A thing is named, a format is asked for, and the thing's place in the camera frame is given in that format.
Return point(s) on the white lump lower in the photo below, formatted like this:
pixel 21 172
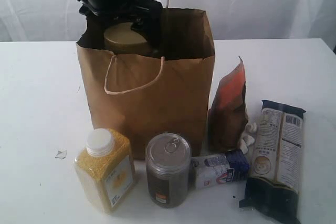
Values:
pixel 243 146

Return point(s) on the pull-tab can dark grains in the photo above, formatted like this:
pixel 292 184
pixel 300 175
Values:
pixel 168 158

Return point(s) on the clear jar with gold lid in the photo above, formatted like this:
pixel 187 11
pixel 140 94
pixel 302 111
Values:
pixel 121 39

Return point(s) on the brown pouch with orange band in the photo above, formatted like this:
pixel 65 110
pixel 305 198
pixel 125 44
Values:
pixel 227 116

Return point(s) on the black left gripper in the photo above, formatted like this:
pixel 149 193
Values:
pixel 145 13

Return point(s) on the white and blue carton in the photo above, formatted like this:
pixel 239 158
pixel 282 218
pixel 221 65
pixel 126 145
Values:
pixel 217 169

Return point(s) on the small torn plastic scrap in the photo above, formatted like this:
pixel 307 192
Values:
pixel 61 154

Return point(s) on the brown paper bag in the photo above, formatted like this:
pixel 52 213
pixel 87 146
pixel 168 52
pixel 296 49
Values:
pixel 140 96

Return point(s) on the yellow millet bottle white cap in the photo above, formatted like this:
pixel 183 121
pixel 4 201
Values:
pixel 105 169

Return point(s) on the long noodle package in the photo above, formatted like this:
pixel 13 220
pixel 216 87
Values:
pixel 273 183

